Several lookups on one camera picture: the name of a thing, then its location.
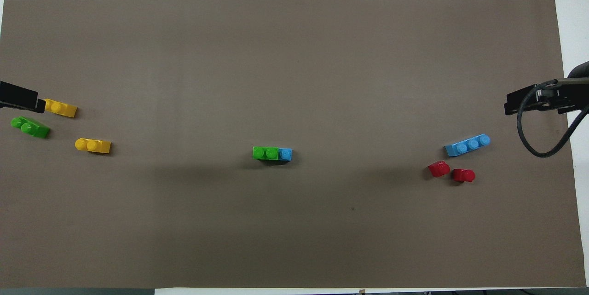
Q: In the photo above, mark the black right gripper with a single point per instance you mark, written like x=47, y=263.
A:
x=529, y=101

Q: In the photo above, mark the red single-stud toy block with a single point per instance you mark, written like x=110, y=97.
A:
x=439, y=169
x=463, y=175

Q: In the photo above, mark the blue three-stud toy block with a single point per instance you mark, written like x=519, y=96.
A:
x=467, y=145
x=285, y=154

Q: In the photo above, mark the green two-stud toy block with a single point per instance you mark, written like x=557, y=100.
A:
x=265, y=153
x=30, y=127

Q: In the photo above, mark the brown table mat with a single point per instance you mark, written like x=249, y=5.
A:
x=294, y=55

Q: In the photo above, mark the yellow two-stud toy block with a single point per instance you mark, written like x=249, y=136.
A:
x=62, y=108
x=93, y=146

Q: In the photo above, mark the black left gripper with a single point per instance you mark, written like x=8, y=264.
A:
x=18, y=96

